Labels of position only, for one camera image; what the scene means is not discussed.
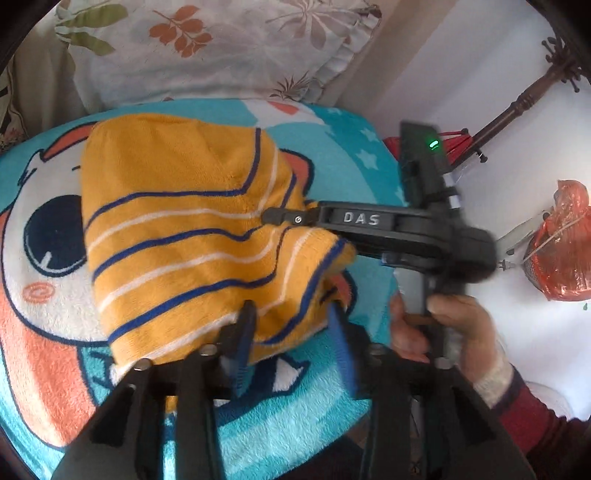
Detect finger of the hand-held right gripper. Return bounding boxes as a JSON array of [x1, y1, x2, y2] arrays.
[[261, 202, 323, 228]]

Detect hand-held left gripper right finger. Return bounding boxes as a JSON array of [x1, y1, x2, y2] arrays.
[[325, 305, 539, 480]]

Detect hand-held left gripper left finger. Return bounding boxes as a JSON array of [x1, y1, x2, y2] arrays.
[[53, 300, 259, 480]]

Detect yellow striped garment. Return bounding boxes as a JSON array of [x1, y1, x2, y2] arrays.
[[81, 113, 358, 412]]

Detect person's right forearm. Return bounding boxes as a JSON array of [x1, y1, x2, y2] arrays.
[[471, 360, 591, 480]]

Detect person's right hand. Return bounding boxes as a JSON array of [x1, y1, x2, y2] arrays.
[[388, 293, 503, 385]]

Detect red plastic bag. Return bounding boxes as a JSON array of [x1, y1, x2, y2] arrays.
[[526, 179, 591, 302]]

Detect wooden coat rack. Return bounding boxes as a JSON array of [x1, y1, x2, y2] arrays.
[[443, 37, 583, 163]]

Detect white floral pillow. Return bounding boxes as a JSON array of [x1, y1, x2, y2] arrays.
[[53, 0, 384, 112]]

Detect teal printed blanket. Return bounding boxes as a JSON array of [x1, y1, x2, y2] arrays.
[[0, 99, 408, 480]]

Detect beige patterned pillow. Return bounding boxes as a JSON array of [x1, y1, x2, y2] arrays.
[[0, 46, 88, 155]]

